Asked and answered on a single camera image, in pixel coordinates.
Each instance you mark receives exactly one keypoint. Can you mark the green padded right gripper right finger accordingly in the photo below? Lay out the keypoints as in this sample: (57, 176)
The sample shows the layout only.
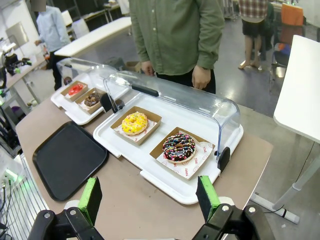
(208, 197)

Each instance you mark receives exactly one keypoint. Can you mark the green padded right gripper left finger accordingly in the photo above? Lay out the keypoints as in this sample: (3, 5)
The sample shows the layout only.
(89, 197)

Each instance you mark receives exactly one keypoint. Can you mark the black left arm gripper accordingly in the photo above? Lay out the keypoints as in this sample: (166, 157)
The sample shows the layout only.
(11, 63)

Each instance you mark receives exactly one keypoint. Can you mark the person right forearm green sleeve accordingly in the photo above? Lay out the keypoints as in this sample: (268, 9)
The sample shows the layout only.
(141, 37)

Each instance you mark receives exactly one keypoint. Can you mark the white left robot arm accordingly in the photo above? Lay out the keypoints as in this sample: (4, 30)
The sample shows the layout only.
(6, 46)

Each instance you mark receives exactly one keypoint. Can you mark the person left forearm green sleeve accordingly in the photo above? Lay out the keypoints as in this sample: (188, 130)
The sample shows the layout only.
(211, 42)

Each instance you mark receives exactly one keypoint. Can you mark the black plastic serving tray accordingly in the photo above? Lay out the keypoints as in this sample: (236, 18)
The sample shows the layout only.
(68, 157)

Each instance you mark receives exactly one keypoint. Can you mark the chocolate rainbow sprinkle donut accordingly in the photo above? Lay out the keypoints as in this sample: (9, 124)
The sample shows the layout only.
(172, 151)

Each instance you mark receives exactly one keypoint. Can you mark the red glazed donut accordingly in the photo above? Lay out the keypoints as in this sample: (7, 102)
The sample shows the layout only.
(72, 91)

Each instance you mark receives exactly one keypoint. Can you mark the cardboard tray under sprinkle donut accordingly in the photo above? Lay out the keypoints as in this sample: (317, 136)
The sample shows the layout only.
(156, 151)

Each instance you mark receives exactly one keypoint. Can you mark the cardboard tray under red donut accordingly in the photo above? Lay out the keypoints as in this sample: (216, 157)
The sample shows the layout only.
(81, 94)

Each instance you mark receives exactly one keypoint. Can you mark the yellow sprinkled donut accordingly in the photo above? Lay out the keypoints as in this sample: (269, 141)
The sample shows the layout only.
(133, 126)

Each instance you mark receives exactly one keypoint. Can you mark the dark chocolate nut donut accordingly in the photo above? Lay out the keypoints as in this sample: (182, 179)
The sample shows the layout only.
(90, 101)

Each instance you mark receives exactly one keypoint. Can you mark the cardboard tray under dark donut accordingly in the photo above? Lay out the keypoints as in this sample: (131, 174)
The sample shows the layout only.
(93, 108)

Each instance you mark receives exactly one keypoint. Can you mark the cardboard tray under yellow donut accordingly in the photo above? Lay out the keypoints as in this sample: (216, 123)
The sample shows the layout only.
(152, 120)

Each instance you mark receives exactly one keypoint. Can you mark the person left hand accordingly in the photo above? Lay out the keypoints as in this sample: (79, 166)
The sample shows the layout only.
(202, 77)

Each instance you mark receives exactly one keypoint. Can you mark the person right hand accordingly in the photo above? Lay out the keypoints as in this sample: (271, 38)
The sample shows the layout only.
(147, 68)

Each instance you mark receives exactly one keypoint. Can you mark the white printed paper liner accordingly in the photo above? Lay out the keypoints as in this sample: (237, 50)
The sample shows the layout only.
(197, 165)

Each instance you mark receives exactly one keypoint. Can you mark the purple round object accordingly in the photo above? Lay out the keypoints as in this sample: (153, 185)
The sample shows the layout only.
(16, 110)

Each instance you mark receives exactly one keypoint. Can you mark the bystander in light blue shirt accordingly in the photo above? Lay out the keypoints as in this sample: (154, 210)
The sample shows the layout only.
(52, 32)

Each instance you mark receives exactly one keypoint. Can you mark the near white display case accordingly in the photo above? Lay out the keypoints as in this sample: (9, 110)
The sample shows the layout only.
(155, 180)

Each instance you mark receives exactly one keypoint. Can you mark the small clear dome lid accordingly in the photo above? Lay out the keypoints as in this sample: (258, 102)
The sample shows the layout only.
(85, 68)

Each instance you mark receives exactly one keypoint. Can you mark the small white display case base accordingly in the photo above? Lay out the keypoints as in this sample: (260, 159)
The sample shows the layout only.
(75, 116)

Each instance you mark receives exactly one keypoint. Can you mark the long white table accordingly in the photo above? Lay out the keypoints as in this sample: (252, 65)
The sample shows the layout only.
(97, 35)

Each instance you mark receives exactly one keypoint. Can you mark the large clear dome lid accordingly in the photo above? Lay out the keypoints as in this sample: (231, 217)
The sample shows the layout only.
(180, 100)

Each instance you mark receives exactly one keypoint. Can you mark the brown cardboard box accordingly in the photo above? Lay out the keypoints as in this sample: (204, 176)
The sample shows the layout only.
(133, 66)

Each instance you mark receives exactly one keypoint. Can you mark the white height adjustable desk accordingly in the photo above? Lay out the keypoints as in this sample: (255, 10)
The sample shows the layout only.
(300, 87)

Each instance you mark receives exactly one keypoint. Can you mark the person torso green shirt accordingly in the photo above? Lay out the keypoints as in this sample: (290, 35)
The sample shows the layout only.
(175, 35)

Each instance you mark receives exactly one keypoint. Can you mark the bystander in plaid shirt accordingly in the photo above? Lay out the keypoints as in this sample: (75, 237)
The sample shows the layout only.
(251, 25)

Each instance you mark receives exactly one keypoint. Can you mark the orange and black chair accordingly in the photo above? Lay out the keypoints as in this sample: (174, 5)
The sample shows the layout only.
(290, 22)

